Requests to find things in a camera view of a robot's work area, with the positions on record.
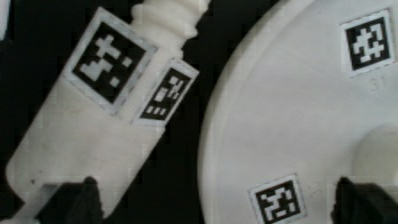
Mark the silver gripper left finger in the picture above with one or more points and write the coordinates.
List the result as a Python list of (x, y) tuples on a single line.
[(63, 204)]

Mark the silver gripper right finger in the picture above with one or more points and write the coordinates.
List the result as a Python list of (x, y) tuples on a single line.
[(365, 206)]

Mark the white table leg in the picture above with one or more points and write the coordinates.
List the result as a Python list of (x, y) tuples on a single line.
[(113, 100)]

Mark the white round table top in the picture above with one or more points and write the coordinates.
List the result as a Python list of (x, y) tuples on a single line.
[(301, 124)]

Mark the white left border block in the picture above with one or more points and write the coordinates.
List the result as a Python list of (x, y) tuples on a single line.
[(4, 17)]

